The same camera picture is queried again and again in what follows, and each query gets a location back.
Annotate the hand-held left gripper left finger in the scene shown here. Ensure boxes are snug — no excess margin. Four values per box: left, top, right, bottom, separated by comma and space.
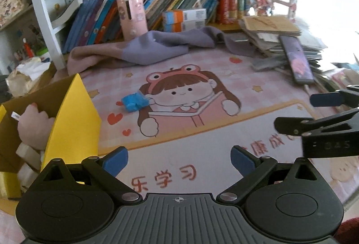
35, 146, 143, 207

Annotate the row of leaning books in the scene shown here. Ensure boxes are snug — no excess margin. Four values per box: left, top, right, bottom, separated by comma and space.
62, 0, 225, 54

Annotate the pink cartoon box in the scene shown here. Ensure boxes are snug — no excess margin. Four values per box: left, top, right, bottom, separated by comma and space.
116, 0, 148, 40

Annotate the pink cartoon printed desk mat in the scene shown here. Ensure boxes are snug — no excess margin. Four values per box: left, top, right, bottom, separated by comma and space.
0, 48, 359, 244

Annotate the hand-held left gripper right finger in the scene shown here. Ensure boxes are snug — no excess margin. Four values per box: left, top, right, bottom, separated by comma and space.
216, 145, 323, 205

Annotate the pink plush toy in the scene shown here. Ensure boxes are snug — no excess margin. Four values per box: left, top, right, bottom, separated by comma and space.
11, 102, 57, 150

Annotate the yellow cardboard box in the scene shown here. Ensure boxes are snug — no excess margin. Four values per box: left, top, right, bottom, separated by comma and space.
0, 73, 102, 200

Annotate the black smartphone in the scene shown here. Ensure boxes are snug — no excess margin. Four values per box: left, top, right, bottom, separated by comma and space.
279, 35, 315, 85

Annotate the white tissue packet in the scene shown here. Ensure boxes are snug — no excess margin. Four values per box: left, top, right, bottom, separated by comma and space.
15, 143, 42, 172
17, 163, 40, 188

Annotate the pile of magazines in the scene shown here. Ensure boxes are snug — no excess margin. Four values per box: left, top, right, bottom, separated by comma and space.
317, 59, 359, 93

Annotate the stack of papers and booklets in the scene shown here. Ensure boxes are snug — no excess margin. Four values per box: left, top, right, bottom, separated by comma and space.
244, 28, 328, 76

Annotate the crumpled white plastic bag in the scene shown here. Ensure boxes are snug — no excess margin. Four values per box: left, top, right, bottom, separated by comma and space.
6, 57, 51, 97

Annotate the purple and mauve cloth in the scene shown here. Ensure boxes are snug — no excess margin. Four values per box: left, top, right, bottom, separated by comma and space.
67, 27, 258, 72

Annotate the red book set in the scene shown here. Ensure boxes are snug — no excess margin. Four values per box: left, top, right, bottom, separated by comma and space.
217, 0, 253, 24

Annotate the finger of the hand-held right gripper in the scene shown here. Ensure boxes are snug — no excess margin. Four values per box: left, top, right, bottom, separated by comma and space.
310, 84, 359, 108
273, 107, 359, 138

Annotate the dark red garment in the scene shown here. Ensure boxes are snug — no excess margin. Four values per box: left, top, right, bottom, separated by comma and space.
335, 216, 359, 244

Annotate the red small bottle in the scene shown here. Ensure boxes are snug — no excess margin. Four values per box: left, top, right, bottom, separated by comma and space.
22, 38, 34, 58

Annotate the white bookshelf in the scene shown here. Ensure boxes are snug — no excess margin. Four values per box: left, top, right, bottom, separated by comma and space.
0, 0, 299, 71

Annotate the brown paper envelope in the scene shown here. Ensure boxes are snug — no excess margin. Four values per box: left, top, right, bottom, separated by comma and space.
242, 15, 302, 37

